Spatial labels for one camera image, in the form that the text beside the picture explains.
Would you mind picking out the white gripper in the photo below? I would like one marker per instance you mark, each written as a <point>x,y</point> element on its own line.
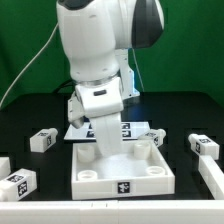
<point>102,105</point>

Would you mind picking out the white square tabletop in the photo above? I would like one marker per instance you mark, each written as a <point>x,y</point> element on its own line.
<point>139,170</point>

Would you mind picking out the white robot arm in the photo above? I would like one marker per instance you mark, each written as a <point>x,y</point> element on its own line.
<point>92,31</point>

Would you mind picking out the white block left edge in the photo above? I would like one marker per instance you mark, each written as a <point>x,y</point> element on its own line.
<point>5,168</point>

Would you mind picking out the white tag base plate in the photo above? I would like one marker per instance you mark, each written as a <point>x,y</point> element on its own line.
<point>130,130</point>

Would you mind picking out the white fence front wall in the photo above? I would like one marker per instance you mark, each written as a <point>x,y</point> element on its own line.
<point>113,212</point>

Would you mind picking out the white fence wall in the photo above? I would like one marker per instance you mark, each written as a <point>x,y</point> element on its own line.
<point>113,212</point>
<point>212,176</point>

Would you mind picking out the white fence right wall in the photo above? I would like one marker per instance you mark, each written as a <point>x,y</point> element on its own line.
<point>212,176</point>

